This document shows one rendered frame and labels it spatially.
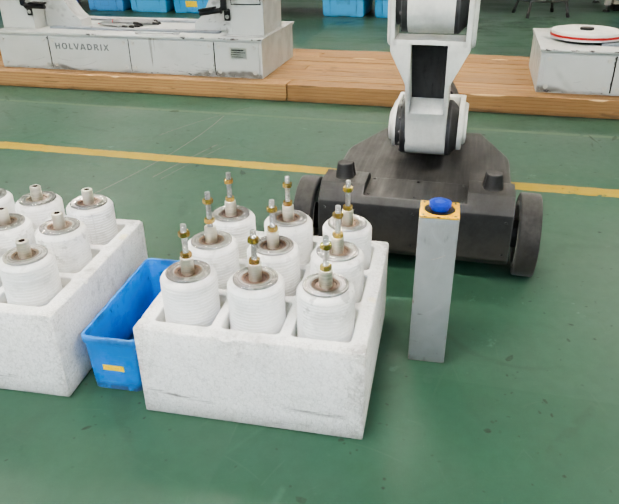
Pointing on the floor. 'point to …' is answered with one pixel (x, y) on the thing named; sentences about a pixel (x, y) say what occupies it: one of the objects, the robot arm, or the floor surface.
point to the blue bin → (123, 328)
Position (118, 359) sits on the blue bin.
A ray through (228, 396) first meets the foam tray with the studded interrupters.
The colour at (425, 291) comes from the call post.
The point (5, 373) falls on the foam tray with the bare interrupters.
